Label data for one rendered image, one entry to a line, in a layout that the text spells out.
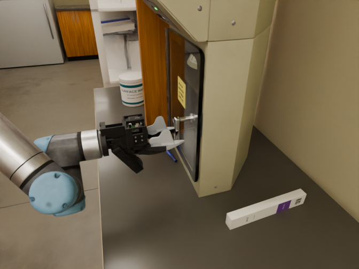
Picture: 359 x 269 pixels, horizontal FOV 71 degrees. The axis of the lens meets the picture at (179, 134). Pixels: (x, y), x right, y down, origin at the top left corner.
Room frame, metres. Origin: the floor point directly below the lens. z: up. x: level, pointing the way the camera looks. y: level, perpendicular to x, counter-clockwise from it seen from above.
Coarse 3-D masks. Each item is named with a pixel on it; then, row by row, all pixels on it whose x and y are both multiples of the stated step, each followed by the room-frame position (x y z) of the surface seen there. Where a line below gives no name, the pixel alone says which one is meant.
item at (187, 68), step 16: (176, 32) 0.76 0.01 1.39; (176, 48) 0.74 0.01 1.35; (192, 48) 0.61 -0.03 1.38; (176, 64) 0.74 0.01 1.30; (192, 64) 0.61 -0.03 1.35; (176, 80) 0.74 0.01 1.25; (192, 80) 0.60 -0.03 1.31; (176, 96) 0.75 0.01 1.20; (192, 96) 0.60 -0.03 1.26; (176, 112) 0.75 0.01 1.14; (192, 112) 0.60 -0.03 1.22; (192, 128) 0.59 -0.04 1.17; (192, 144) 0.59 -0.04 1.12; (192, 160) 0.59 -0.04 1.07; (192, 176) 0.58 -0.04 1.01
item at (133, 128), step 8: (128, 120) 0.56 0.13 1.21; (136, 120) 0.57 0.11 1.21; (104, 128) 0.52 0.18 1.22; (112, 128) 0.52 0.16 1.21; (120, 128) 0.53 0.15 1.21; (128, 128) 0.52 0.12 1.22; (136, 128) 0.52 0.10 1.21; (144, 128) 0.53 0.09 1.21; (104, 136) 0.52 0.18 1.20; (112, 136) 0.52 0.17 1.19; (120, 136) 0.53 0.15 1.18; (128, 136) 0.52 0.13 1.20; (136, 136) 0.53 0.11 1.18; (144, 136) 0.54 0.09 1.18; (104, 144) 0.50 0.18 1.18; (112, 144) 0.53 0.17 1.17; (120, 144) 0.53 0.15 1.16; (128, 144) 0.52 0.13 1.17; (136, 144) 0.53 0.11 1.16; (144, 144) 0.53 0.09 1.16; (104, 152) 0.50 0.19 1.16; (128, 152) 0.52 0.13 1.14; (136, 152) 0.53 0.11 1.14
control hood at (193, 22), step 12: (156, 0) 0.54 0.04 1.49; (168, 0) 0.53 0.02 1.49; (180, 0) 0.54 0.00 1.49; (192, 0) 0.54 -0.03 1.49; (204, 0) 0.55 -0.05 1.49; (168, 12) 0.54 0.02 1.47; (180, 12) 0.54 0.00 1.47; (192, 12) 0.55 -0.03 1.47; (204, 12) 0.55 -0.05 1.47; (180, 24) 0.54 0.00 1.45; (192, 24) 0.55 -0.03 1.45; (204, 24) 0.55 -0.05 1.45; (192, 36) 0.55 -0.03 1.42; (204, 36) 0.55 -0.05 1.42
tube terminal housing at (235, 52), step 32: (224, 0) 0.56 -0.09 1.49; (256, 0) 0.59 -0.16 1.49; (224, 32) 0.57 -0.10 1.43; (256, 32) 0.60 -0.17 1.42; (224, 64) 0.57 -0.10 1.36; (256, 64) 0.66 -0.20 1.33; (224, 96) 0.57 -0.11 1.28; (256, 96) 0.74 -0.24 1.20; (224, 128) 0.57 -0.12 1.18; (224, 160) 0.58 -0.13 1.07
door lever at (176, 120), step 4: (188, 116) 0.60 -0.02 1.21; (192, 116) 0.59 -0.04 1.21; (176, 120) 0.58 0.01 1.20; (180, 120) 0.59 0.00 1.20; (184, 120) 0.59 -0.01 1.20; (188, 120) 0.59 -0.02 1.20; (192, 120) 0.59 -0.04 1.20; (176, 124) 0.58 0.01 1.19; (176, 128) 0.58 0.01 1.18; (176, 132) 0.58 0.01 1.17; (176, 136) 0.58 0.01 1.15
